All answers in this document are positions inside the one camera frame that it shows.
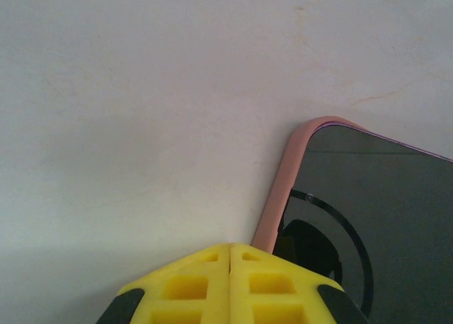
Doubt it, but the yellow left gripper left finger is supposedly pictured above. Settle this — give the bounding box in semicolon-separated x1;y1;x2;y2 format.
95;243;231;324

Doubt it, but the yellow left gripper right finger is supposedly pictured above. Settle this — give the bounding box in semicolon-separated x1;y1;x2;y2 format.
230;242;371;324

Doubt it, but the pink phone case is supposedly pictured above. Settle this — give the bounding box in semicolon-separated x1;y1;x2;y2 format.
251;115;376;256

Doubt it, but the phone with purple edge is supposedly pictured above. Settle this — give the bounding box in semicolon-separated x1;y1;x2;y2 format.
278;122;453;324

